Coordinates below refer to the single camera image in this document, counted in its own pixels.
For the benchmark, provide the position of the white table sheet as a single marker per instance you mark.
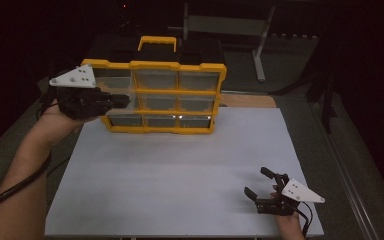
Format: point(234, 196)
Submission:
point(180, 180)

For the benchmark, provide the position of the person's left hand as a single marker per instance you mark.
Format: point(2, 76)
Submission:
point(58, 126)

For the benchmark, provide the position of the yellow plastic drawer organizer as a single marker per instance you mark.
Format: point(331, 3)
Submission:
point(156, 65)

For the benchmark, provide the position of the set of clear organizer drawers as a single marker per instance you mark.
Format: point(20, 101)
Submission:
point(193, 80)

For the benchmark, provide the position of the translucent plastic drawer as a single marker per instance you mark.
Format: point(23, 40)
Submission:
point(113, 85)

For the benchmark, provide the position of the black storage case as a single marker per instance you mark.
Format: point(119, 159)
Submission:
point(200, 50)

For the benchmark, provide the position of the grey metal stand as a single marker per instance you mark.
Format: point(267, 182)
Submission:
point(258, 60)

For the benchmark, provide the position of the person's right hand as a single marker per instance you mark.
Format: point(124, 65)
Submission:
point(288, 218)

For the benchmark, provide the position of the aluminium table rail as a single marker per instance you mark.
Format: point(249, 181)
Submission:
point(353, 200)

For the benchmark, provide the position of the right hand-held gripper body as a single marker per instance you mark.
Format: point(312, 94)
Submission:
point(280, 205)

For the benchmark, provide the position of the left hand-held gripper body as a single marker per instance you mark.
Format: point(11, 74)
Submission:
point(80, 100)

